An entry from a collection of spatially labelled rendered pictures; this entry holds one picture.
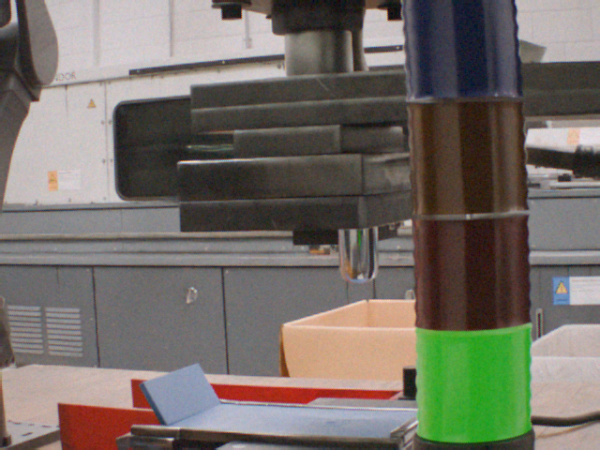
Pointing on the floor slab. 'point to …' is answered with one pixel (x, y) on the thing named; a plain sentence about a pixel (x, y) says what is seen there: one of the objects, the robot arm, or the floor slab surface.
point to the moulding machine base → (234, 285)
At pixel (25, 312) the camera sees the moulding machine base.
